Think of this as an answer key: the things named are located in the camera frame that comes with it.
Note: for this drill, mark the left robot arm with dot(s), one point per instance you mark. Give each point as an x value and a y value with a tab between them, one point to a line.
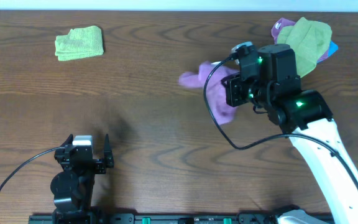
73	187

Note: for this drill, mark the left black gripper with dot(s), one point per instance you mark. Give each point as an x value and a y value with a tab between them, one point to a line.
84	160

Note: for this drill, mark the folded light green cloth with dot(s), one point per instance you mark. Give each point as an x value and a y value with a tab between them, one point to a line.
79	43

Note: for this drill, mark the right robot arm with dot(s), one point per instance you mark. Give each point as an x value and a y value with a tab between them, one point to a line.
268	79

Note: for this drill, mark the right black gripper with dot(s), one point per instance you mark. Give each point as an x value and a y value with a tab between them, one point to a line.
233	84

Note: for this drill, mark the blue cloth under pile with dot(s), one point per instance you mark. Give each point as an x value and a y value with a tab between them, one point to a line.
331	50

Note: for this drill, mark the purple microfibre cloth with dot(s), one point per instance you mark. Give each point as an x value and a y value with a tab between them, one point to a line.
215	92

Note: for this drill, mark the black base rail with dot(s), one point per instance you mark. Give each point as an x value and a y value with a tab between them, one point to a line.
128	218

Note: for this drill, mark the crumpled olive green cloth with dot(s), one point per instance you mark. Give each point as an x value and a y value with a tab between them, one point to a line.
310	40

